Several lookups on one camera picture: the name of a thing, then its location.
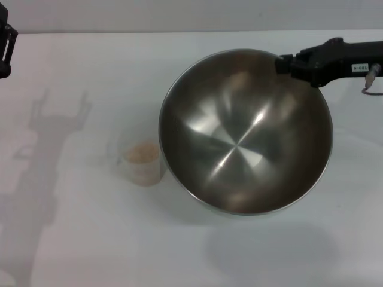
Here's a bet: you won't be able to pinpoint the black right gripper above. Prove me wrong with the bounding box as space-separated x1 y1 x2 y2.
275 37 383 89

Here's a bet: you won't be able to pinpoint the right gripper cable with connector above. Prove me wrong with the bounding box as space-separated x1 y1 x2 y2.
361 63 383 97

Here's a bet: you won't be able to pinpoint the white rice grains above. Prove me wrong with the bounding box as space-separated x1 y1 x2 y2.
123 142 160 185

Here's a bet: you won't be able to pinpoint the clear plastic measuring cup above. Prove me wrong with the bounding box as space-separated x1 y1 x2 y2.
107 131 165 188

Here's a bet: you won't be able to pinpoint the large stainless steel bowl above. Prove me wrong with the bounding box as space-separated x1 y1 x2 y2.
158 48 335 221

